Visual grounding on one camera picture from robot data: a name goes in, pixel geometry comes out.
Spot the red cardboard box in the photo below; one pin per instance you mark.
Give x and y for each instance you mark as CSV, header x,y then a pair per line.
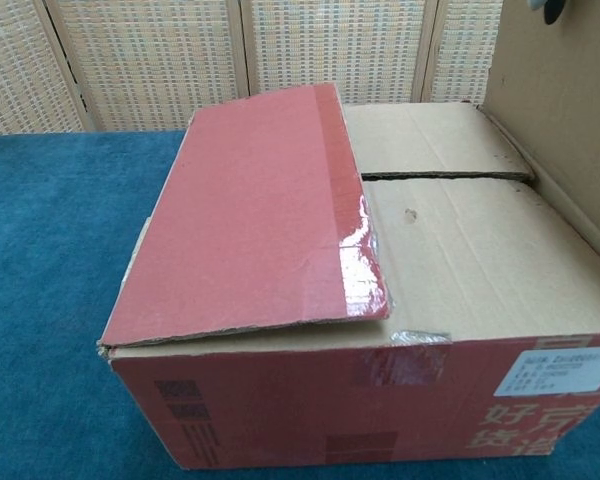
x,y
255,225

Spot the blue table mat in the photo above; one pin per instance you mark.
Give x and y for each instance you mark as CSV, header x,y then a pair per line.
x,y
30,250

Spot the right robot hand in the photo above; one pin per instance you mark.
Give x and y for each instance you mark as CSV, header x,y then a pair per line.
x,y
554,10

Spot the woven folding screen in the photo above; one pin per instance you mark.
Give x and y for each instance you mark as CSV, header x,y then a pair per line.
x,y
155,60

